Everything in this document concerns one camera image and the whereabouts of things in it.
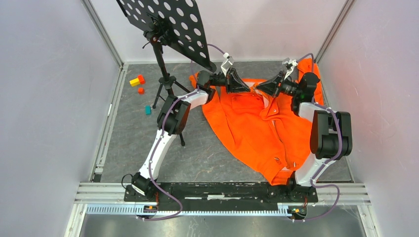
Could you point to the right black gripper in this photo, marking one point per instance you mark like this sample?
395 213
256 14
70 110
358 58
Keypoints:
271 87

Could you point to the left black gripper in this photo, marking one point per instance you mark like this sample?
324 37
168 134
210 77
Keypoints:
233 83

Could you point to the orange jacket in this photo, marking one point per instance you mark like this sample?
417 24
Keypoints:
260 131

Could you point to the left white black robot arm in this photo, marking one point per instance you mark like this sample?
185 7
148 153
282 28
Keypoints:
172 120

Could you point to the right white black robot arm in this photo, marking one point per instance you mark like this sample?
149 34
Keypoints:
330 134

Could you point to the black perforated music stand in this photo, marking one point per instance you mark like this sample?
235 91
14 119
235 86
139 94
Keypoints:
173 23

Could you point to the teal block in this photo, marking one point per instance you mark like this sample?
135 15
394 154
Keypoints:
148 110

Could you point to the red block on yellow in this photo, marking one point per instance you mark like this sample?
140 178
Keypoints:
141 79

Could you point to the small red block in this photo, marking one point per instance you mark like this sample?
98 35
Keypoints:
141 90

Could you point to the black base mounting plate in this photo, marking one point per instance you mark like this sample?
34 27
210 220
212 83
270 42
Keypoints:
225 196

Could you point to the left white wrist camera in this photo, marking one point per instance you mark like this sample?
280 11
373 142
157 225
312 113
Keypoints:
227 63

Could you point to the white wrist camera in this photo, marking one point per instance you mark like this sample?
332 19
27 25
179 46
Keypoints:
227 63
289 64

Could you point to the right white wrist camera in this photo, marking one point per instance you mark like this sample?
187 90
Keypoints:
289 64

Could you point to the grey slotted cable duct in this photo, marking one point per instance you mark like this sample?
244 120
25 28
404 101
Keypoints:
141 210

